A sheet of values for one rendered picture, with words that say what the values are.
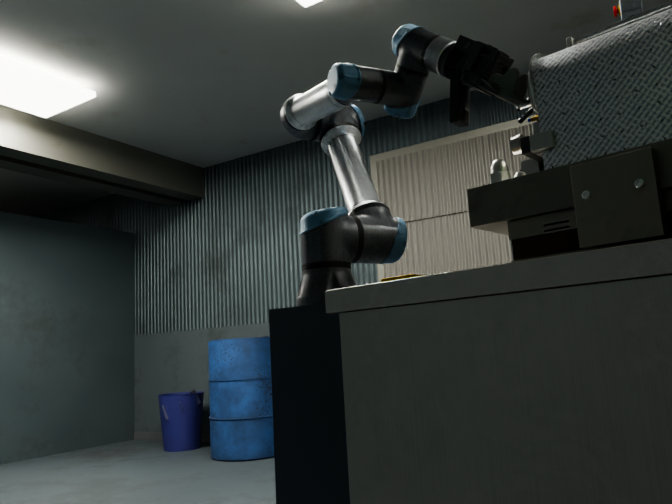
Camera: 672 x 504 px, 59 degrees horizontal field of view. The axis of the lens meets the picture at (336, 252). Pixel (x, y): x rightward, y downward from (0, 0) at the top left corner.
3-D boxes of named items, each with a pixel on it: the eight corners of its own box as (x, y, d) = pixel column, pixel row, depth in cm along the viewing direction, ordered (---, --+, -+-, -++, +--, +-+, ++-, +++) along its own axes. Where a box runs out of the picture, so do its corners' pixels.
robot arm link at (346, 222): (293, 268, 144) (290, 213, 146) (343, 269, 149) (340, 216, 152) (312, 260, 133) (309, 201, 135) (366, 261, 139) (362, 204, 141)
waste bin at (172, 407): (219, 446, 552) (218, 386, 560) (185, 454, 516) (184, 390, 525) (182, 444, 577) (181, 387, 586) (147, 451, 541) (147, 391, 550)
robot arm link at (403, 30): (408, 60, 139) (419, 22, 135) (441, 76, 132) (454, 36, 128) (384, 58, 134) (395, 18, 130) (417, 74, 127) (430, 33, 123)
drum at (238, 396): (302, 449, 503) (297, 334, 518) (253, 463, 450) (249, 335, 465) (245, 447, 536) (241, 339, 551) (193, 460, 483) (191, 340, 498)
